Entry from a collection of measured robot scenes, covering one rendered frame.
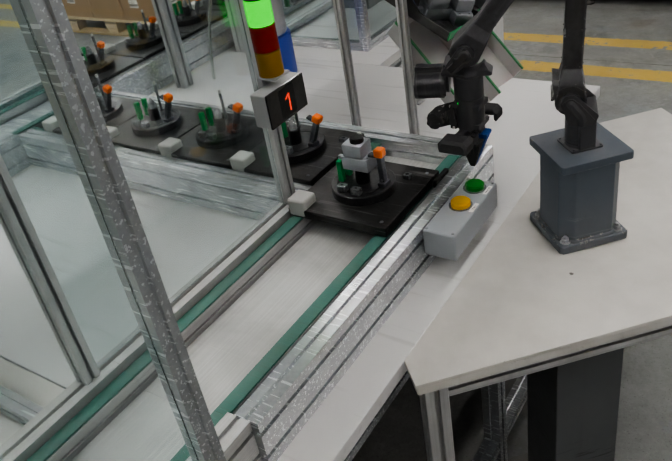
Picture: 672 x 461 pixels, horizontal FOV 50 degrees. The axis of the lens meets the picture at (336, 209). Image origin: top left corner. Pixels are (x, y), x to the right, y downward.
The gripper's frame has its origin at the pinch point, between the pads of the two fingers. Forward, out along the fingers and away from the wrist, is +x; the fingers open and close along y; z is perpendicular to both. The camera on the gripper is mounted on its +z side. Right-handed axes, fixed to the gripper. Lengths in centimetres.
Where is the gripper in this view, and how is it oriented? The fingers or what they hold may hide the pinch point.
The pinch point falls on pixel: (472, 150)
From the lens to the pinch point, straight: 148.9
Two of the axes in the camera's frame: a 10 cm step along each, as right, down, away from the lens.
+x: 1.5, 8.3, 5.3
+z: -8.3, -1.8, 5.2
